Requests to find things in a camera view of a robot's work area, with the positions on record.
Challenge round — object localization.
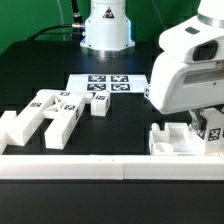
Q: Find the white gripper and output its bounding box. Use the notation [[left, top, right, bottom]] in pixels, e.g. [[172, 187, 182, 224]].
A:
[[149, 17, 224, 131]]

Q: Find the white chair seat part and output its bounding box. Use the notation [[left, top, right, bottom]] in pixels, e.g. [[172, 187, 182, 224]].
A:
[[149, 122, 204, 156]]

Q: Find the white chair back part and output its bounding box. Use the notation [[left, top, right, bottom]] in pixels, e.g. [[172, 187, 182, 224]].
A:
[[6, 90, 93, 150]]

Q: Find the white chair side bar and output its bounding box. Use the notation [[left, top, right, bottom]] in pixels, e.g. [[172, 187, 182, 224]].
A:
[[0, 111, 16, 155]]

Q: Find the white tagged cube near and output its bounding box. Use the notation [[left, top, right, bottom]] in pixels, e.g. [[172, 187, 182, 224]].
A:
[[144, 85, 150, 99]]

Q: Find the white base tag plate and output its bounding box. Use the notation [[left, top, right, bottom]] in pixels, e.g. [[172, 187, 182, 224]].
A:
[[66, 74, 147, 93]]

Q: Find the white U-shaped fence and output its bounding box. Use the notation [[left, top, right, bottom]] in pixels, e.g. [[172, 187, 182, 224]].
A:
[[0, 110, 224, 181]]

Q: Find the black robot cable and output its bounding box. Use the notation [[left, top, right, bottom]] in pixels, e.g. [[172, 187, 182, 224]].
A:
[[27, 0, 88, 42]]

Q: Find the grey thin cable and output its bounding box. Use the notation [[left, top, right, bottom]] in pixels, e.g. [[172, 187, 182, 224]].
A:
[[56, 0, 66, 42]]

